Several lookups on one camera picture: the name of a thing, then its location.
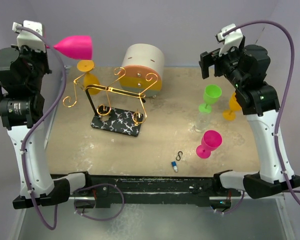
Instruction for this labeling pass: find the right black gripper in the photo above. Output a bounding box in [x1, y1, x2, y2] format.
[199, 42, 246, 89]

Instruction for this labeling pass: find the pink wine glass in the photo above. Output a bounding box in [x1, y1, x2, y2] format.
[196, 130, 223, 159]
[46, 35, 93, 60]

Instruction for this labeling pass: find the orange wine glass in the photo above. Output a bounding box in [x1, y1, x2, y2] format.
[222, 92, 242, 121]
[77, 60, 100, 87]

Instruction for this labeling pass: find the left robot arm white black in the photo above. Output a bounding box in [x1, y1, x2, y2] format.
[0, 45, 93, 209]

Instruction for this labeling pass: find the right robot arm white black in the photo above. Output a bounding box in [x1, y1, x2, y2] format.
[199, 44, 300, 199]

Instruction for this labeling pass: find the green wine glass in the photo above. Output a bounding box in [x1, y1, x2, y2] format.
[198, 84, 222, 114]

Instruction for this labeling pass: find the clear wine glass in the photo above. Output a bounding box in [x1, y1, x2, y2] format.
[193, 112, 211, 133]

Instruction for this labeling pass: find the pink wine glass front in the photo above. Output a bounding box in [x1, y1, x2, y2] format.
[196, 130, 223, 159]

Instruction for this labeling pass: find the white round drawer cabinet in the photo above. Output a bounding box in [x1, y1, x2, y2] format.
[119, 43, 165, 98]

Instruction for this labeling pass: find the black s-hook carabiner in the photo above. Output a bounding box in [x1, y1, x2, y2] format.
[175, 150, 183, 161]

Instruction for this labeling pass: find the small blue white bottle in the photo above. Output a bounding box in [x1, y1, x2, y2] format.
[171, 161, 178, 173]

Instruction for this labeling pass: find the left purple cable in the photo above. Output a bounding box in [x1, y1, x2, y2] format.
[14, 26, 67, 230]

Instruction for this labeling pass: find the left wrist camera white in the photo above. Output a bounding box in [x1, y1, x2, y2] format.
[12, 20, 46, 53]

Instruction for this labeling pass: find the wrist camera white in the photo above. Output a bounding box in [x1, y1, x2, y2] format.
[12, 20, 46, 53]
[216, 23, 244, 57]

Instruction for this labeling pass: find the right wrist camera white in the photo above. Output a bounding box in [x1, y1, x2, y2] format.
[216, 23, 244, 57]

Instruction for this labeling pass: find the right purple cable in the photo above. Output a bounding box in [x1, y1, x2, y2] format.
[222, 19, 300, 215]

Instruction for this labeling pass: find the gold wire wine glass rack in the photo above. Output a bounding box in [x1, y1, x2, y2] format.
[62, 67, 160, 137]

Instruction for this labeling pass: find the purple cable loop under rail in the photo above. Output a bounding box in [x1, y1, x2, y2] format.
[73, 184, 126, 222]

